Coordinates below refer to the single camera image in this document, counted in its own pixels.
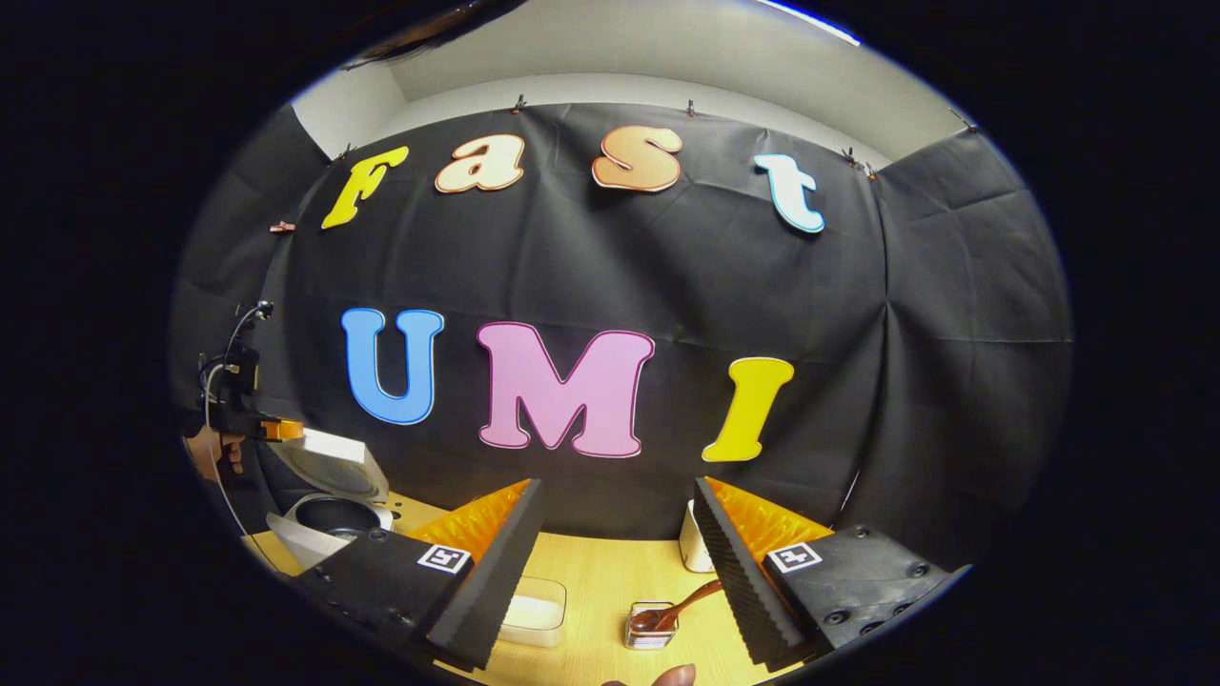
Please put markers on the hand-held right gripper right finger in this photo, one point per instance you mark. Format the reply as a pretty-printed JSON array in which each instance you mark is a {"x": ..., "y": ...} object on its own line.
[{"x": 739, "y": 572}]

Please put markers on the white toaster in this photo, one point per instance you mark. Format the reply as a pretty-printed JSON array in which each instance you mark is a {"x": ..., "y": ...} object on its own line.
[{"x": 692, "y": 543}]

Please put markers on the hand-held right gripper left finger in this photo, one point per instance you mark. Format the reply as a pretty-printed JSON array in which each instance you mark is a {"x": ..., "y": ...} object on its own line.
[{"x": 496, "y": 572}]

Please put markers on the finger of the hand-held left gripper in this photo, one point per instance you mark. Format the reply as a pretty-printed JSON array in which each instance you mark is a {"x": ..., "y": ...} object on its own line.
[{"x": 283, "y": 430}]

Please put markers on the white rice cooker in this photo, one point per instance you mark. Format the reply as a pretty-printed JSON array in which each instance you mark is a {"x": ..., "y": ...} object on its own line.
[{"x": 334, "y": 462}]

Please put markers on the white rice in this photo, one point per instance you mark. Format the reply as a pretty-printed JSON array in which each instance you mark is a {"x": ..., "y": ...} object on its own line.
[{"x": 534, "y": 613}]

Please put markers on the brown wooden spoon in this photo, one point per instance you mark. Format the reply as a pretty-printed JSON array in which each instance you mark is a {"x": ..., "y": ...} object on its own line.
[{"x": 656, "y": 617}]

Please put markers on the black backdrop cloth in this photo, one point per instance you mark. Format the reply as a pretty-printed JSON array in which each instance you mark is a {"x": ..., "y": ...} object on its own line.
[{"x": 667, "y": 267}]

